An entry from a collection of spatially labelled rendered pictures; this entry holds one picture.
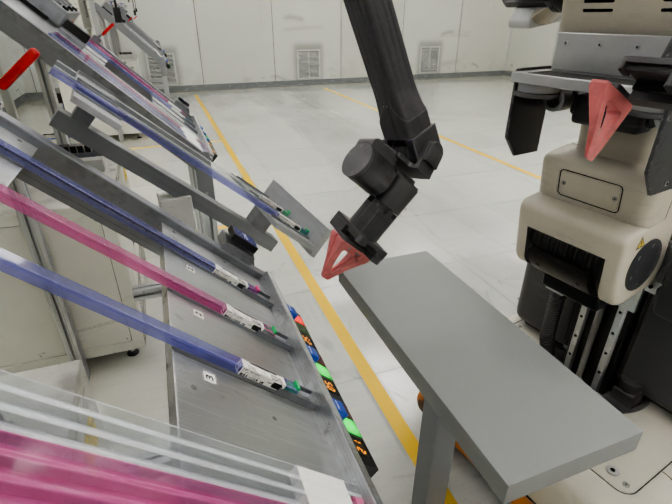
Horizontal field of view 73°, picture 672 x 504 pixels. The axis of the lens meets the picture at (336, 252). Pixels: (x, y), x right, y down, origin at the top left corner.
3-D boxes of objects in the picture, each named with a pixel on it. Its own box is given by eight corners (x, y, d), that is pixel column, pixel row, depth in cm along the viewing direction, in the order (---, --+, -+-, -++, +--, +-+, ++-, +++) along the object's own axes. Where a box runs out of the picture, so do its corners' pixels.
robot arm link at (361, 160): (447, 149, 71) (406, 148, 77) (406, 103, 63) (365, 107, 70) (415, 216, 69) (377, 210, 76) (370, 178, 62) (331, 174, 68)
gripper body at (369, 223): (353, 244, 67) (385, 205, 66) (330, 217, 76) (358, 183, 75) (381, 263, 71) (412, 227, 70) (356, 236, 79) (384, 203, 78)
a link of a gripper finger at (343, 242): (313, 275, 71) (351, 229, 69) (300, 254, 77) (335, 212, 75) (343, 293, 75) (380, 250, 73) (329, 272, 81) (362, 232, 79)
